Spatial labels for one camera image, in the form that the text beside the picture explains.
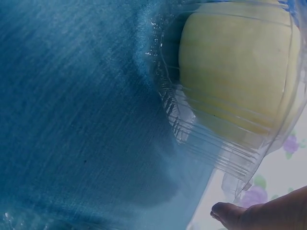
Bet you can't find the pale yellow round fruit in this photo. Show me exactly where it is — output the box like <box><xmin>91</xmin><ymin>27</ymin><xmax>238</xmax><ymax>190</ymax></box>
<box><xmin>177</xmin><ymin>0</ymin><xmax>302</xmax><ymax>135</ymax></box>

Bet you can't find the clear plastic container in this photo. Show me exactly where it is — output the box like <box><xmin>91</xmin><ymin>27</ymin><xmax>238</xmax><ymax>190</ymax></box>
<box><xmin>143</xmin><ymin>0</ymin><xmax>307</xmax><ymax>204</ymax></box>

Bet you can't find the person's right hand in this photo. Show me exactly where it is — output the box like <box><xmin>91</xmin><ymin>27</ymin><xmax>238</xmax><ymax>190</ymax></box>
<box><xmin>210</xmin><ymin>185</ymin><xmax>307</xmax><ymax>230</ymax></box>

